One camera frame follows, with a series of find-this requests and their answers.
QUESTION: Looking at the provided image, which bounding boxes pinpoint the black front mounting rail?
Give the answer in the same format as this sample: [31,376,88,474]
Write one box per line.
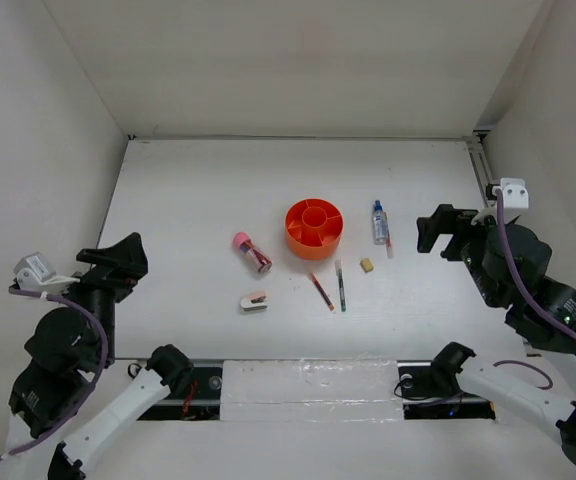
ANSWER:
[141,359,496,423]

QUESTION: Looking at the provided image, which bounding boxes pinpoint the red and white pen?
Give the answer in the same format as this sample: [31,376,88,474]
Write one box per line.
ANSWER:
[382,213,394,259]

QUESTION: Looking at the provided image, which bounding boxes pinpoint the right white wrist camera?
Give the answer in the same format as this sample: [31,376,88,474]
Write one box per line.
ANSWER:
[470,177,530,225]

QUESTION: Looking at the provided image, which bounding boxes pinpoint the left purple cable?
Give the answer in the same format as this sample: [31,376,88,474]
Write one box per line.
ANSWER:
[0,289,111,480]

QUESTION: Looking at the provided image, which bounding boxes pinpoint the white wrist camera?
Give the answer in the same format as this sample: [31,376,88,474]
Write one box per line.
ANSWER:
[13,252,80,294]
[470,177,530,225]

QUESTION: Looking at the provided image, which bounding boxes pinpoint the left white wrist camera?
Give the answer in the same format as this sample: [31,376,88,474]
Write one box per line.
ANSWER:
[13,252,80,294]

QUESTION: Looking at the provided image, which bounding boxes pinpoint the orange round desk organizer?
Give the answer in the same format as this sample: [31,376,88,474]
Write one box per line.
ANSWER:
[284,198,344,261]

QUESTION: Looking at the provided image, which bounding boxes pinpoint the pink-capped clear tube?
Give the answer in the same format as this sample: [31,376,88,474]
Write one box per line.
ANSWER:
[233,232,272,275]

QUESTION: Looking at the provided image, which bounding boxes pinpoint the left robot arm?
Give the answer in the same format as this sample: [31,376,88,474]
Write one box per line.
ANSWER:
[0,232,194,479]

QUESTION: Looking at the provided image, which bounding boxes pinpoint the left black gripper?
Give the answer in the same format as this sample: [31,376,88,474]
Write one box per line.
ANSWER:
[49,230,150,364]

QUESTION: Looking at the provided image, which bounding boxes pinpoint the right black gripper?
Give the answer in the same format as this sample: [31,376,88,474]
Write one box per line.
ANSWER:
[416,201,516,306]

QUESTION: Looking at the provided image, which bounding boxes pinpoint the aluminium side rail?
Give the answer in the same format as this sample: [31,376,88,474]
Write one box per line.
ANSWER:
[462,130,496,206]

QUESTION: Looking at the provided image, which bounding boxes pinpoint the small tan eraser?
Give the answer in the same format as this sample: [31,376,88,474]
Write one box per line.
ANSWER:
[360,258,374,273]

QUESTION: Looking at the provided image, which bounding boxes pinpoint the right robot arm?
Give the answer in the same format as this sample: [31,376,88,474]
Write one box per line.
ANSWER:
[416,204,576,466]

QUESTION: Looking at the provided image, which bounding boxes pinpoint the green and white pen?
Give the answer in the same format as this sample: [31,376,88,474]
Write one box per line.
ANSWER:
[335,259,347,312]

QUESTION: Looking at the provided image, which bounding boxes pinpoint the pink white mini stapler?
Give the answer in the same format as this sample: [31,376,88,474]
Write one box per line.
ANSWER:
[240,291,268,314]

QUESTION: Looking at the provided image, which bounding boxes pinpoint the orange red pen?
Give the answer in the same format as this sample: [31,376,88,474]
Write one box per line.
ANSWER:
[308,273,335,311]

